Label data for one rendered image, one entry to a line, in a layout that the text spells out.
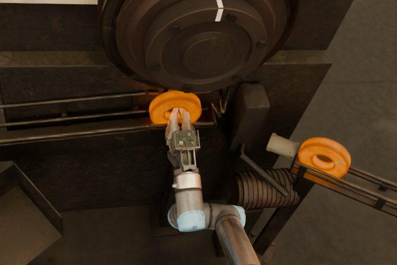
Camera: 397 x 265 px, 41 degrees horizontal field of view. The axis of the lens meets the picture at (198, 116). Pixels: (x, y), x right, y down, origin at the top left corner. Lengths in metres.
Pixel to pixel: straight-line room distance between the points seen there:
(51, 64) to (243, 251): 0.70
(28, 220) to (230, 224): 0.55
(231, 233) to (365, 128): 1.46
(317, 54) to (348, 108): 1.17
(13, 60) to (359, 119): 1.83
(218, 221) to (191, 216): 0.13
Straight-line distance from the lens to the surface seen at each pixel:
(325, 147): 1.58
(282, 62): 1.60
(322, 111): 2.73
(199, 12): 1.10
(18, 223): 1.52
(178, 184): 1.45
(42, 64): 1.47
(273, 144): 1.64
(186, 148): 1.45
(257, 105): 1.56
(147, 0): 1.15
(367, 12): 3.42
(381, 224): 2.51
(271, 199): 1.76
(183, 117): 1.54
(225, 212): 1.55
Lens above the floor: 1.97
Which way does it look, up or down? 52 degrees down
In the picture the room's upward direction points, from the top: 17 degrees clockwise
